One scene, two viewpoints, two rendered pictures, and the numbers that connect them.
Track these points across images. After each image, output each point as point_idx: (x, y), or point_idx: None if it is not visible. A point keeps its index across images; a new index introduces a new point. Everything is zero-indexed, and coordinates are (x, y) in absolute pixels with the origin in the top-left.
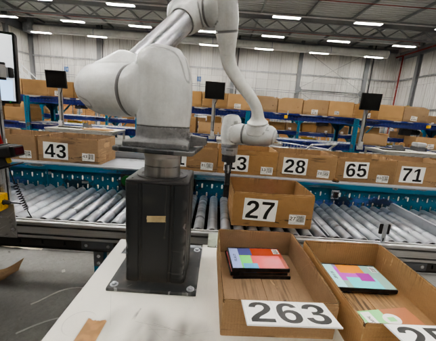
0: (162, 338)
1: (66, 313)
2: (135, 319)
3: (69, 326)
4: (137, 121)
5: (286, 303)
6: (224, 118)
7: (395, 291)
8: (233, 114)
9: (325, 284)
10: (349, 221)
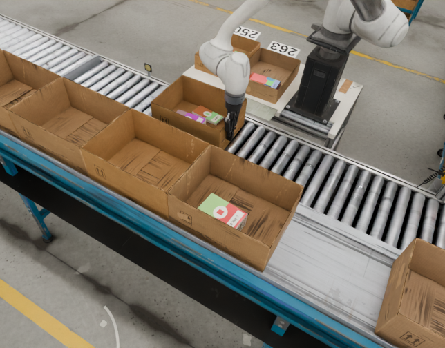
0: None
1: (354, 98)
2: None
3: (351, 93)
4: None
5: (280, 52)
6: (249, 61)
7: None
8: (240, 53)
9: (256, 52)
10: (125, 100)
